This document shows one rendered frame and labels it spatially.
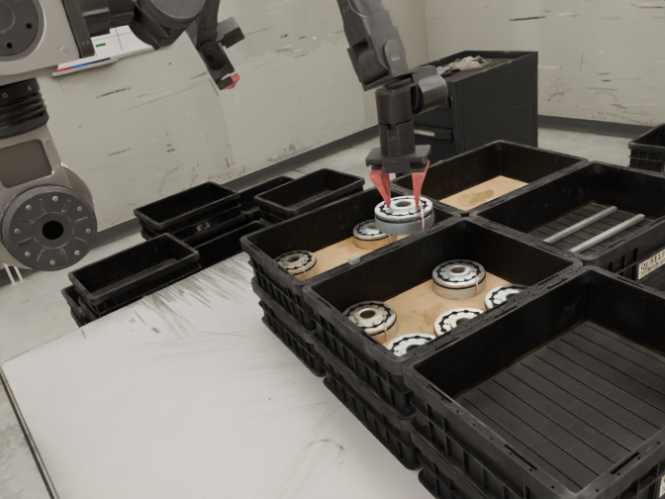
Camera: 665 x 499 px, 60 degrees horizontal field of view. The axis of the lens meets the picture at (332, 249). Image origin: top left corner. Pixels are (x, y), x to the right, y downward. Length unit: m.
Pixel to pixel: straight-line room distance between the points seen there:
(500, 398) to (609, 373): 0.17
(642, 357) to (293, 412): 0.61
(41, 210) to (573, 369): 0.87
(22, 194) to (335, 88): 4.02
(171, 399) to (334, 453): 0.39
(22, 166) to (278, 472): 0.65
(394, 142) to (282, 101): 3.65
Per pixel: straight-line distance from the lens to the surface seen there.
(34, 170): 1.05
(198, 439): 1.15
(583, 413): 0.91
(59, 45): 0.76
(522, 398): 0.92
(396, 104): 0.94
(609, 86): 4.63
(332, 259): 1.34
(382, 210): 1.02
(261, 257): 1.19
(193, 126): 4.24
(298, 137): 4.69
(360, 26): 0.95
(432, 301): 1.14
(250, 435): 1.12
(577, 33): 4.68
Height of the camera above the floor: 1.45
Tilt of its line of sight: 26 degrees down
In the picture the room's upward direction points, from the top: 10 degrees counter-clockwise
